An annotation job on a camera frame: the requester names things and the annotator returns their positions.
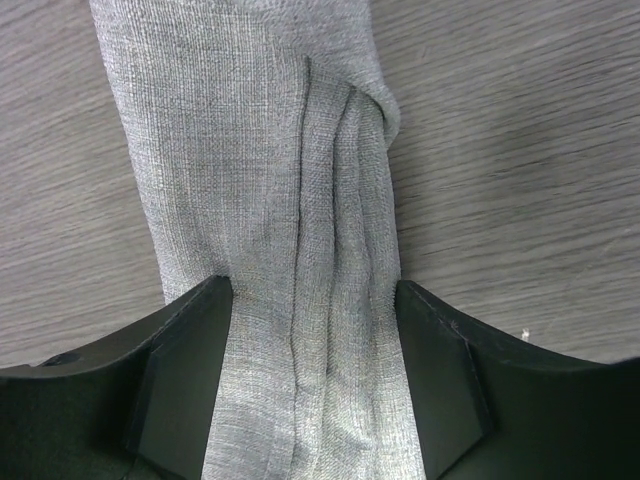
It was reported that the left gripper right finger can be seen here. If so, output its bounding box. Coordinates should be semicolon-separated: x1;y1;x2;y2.
395;281;639;480

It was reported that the grey cloth napkin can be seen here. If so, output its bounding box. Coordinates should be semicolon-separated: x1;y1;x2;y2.
91;1;425;479

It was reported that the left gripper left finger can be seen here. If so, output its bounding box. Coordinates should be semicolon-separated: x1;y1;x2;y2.
1;277;233;479

